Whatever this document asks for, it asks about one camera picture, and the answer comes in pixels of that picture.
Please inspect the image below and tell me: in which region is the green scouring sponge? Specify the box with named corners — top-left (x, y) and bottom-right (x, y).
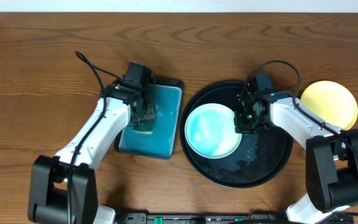
top-left (132, 121), bottom-right (154, 135)

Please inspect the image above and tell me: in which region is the mint plate with scribble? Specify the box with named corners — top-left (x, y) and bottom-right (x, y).
top-left (185, 103), bottom-right (242, 159)

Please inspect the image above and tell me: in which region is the yellow plate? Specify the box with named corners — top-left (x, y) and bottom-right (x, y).
top-left (301, 81), bottom-right (358, 130)

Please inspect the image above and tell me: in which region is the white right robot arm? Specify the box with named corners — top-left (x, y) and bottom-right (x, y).
top-left (234, 91), bottom-right (358, 223)

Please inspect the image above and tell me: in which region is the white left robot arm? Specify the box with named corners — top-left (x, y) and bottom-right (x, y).
top-left (27, 83), bottom-right (156, 223)

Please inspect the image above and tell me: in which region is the round black tray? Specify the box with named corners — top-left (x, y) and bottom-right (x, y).
top-left (180, 81), bottom-right (293, 189)

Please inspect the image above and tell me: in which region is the black rectangular water tray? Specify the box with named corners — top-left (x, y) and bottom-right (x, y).
top-left (114, 79), bottom-right (184, 159)

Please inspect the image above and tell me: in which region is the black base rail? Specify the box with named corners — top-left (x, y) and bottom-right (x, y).
top-left (116, 207), bottom-right (354, 224)

